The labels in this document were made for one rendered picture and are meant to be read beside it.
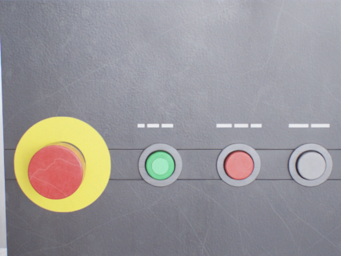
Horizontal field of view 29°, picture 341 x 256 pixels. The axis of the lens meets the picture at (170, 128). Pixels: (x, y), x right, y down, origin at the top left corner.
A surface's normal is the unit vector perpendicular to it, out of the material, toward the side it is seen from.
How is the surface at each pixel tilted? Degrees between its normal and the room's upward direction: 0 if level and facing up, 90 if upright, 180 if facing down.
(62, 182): 90
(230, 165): 90
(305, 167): 90
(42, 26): 90
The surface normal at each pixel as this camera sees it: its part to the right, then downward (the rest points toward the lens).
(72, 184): 0.00, 0.12
